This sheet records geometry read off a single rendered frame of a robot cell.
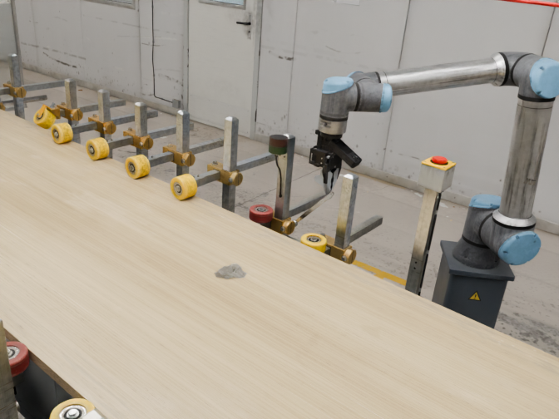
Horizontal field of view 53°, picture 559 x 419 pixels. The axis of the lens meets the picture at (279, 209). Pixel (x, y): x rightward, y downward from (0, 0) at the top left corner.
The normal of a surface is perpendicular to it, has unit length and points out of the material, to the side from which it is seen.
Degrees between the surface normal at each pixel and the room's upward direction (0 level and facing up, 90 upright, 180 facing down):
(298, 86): 90
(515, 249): 95
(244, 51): 90
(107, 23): 90
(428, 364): 0
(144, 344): 0
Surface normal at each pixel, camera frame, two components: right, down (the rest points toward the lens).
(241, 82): -0.59, 0.30
